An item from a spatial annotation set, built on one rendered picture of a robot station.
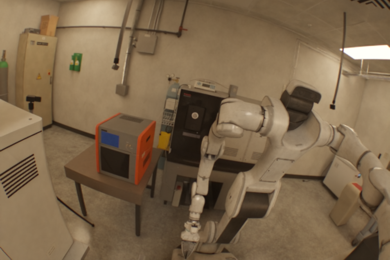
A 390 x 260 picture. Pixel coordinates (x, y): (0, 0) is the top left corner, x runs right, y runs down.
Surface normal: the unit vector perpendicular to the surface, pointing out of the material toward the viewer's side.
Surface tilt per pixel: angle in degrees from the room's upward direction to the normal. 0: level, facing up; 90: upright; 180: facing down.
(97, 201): 0
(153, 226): 0
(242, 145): 90
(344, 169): 90
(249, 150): 90
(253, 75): 90
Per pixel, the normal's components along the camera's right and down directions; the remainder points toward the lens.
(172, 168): -0.03, 0.23
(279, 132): -0.07, 0.50
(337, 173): -0.98, -0.21
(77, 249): 0.21, -0.95
